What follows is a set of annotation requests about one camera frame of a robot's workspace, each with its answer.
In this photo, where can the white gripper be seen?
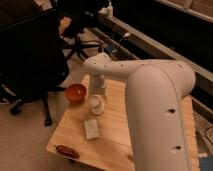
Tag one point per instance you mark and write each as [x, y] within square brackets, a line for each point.
[97, 85]

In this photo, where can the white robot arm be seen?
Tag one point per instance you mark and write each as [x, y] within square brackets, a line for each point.
[154, 90]

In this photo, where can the orange bowl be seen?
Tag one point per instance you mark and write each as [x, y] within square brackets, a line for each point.
[75, 93]

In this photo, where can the black swivel chair base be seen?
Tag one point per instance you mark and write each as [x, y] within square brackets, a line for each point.
[79, 46]

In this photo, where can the wooden table board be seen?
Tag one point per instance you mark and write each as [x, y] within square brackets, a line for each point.
[112, 150]

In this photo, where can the black office chair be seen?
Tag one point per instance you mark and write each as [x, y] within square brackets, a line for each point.
[32, 62]

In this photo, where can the dark red oblong object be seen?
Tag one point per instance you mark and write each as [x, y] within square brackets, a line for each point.
[67, 151]

